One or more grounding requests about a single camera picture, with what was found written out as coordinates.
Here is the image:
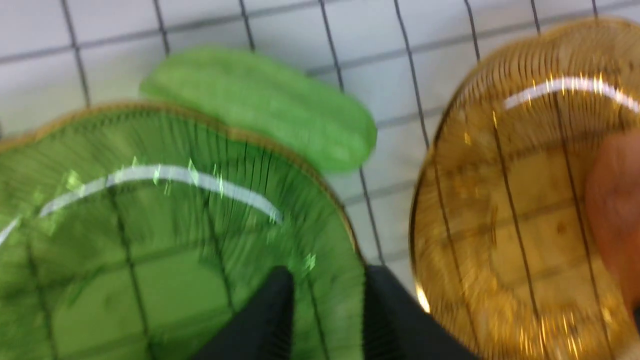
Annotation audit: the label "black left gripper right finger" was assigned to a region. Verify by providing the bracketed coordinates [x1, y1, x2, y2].
[363, 265, 478, 360]

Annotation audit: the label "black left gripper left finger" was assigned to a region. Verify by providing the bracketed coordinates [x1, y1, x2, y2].
[192, 266, 295, 360]

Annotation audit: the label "green toy cucumber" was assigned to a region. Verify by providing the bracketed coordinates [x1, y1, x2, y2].
[139, 46, 378, 173]

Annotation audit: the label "orange toy potato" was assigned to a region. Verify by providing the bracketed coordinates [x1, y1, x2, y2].
[585, 129, 640, 314]

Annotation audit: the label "amber ribbed plastic plate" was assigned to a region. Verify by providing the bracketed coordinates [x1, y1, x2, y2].
[409, 18, 639, 360]

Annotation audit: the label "green ribbed plastic plate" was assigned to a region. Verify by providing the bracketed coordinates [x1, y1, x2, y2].
[1, 102, 365, 360]

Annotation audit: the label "white grid table mat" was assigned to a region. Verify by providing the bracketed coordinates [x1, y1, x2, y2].
[0, 0, 639, 292]

